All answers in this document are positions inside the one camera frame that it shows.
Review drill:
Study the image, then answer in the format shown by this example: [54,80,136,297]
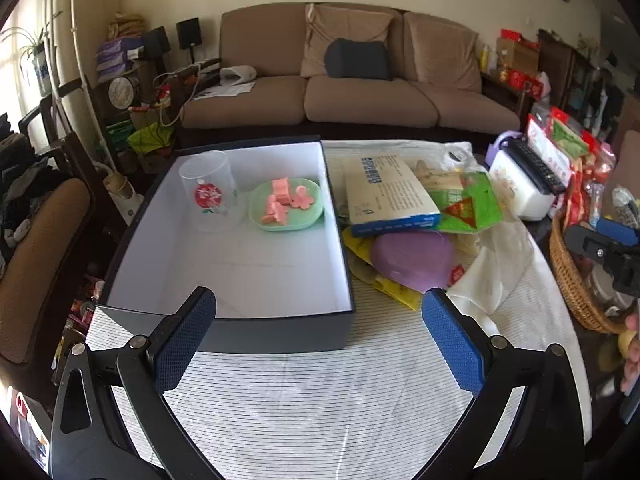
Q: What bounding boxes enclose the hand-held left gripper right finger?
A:
[410,287,586,480]

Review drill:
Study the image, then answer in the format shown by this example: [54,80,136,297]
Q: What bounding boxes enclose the stack of purple packages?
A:
[96,37,144,84]

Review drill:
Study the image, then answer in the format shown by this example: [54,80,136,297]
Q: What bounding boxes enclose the brown sofa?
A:
[180,2,523,135]

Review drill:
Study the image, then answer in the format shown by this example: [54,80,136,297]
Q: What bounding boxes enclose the striped white tablecloth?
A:
[85,139,593,480]

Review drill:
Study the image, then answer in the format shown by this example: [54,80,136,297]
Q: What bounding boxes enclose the white papers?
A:
[192,84,254,102]

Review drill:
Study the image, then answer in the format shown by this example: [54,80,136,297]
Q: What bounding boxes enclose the black remote control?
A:
[507,139,569,196]

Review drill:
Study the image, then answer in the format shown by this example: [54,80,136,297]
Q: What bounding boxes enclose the yellow green bag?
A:
[127,122,174,154]

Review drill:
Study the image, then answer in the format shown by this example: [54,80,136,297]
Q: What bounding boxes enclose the green snack packet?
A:
[430,170,503,235]

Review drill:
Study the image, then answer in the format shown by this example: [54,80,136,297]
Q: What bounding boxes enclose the wooden chair with brown seat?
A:
[0,105,132,367]

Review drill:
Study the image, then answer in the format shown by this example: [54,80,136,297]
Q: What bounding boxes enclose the cream white cloth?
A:
[445,220,551,351]

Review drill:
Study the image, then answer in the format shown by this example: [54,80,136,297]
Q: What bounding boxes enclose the white plastic bag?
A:
[442,141,476,171]

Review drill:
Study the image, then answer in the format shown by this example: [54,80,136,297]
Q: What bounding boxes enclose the pile of red snack packages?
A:
[525,107,617,213]

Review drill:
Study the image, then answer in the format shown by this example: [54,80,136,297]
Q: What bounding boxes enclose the pile of dark clothes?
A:
[0,135,67,272]

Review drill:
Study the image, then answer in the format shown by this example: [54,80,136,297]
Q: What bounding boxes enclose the dark blue storage box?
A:
[95,135,357,356]

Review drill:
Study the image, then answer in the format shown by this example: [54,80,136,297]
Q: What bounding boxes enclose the white pole rack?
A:
[42,0,122,177]

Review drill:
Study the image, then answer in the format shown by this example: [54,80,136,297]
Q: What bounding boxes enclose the person's right hand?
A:
[620,311,640,395]

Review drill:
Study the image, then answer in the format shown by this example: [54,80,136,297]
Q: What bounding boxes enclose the purple plastic holder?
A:
[487,130,527,161]

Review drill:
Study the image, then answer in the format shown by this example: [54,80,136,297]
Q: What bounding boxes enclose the beige snack packet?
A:
[415,160,471,192]

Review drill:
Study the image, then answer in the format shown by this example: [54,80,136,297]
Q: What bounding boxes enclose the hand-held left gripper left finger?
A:
[48,286,236,480]

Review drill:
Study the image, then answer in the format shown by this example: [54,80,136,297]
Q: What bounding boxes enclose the white tissue box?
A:
[487,150,557,222]

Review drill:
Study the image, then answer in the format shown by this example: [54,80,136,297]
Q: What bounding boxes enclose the blue and white carton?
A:
[342,154,442,238]

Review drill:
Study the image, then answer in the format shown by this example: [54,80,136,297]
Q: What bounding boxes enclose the tan sofa cushion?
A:
[300,4,396,79]

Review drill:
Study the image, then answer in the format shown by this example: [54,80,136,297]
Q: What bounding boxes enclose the dark wooden cabinet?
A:
[537,29,601,112]

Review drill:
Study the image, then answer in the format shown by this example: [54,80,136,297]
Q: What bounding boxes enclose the green soap dish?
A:
[248,177,326,233]

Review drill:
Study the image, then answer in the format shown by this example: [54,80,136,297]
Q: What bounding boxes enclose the black speaker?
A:
[142,26,171,59]
[176,17,202,51]

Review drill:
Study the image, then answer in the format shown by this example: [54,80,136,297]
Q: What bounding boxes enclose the purple soap dish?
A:
[371,230,456,295]

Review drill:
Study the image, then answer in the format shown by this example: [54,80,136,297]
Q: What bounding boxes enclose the clear cup with red flower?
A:
[178,150,240,233]

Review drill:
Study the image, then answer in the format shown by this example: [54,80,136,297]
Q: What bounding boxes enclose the cardboard box with red items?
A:
[495,29,541,77]

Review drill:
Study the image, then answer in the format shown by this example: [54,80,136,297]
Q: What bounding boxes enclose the yellow packet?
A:
[372,280,424,311]
[342,227,377,267]

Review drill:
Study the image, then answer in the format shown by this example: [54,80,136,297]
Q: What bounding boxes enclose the dark lumbar cushion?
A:
[324,38,393,81]

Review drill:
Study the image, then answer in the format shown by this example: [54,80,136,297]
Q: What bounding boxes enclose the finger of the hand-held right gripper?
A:
[597,216,640,247]
[564,223,615,264]

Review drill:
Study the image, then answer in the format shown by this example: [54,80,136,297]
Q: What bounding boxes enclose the wicker basket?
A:
[549,210,632,335]

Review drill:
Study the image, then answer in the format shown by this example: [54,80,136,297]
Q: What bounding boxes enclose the potted plant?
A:
[0,10,64,97]

